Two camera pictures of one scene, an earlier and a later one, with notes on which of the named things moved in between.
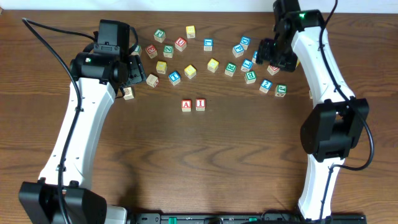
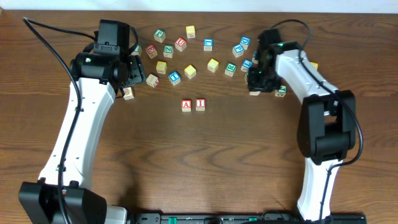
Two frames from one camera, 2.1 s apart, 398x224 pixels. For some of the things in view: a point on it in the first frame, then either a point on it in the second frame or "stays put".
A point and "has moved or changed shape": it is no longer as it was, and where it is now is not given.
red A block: x=186 y=105 stays put
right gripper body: x=278 y=54 → x=263 y=79
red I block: x=200 y=104 stays put
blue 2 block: x=265 y=86 has moved or changed shape
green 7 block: x=137 y=50 stays put
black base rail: x=255 y=218 stays put
